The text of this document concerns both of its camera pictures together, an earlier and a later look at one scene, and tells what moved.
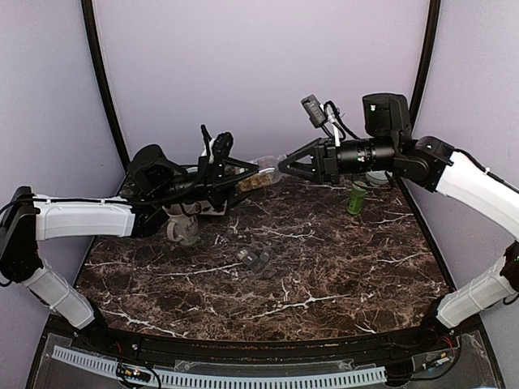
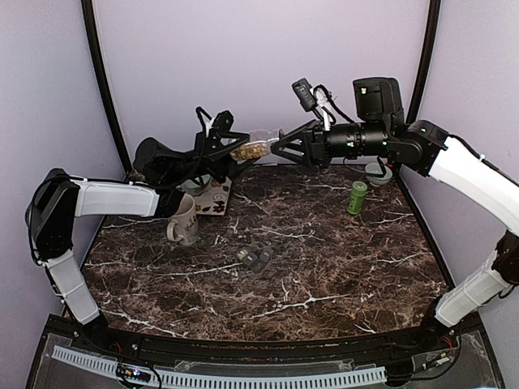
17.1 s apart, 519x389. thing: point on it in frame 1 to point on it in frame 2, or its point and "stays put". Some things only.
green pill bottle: [357, 197] stays put
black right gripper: [326, 159] to [319, 150]
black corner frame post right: [433, 23] stays put
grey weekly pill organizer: [256, 261] stays put
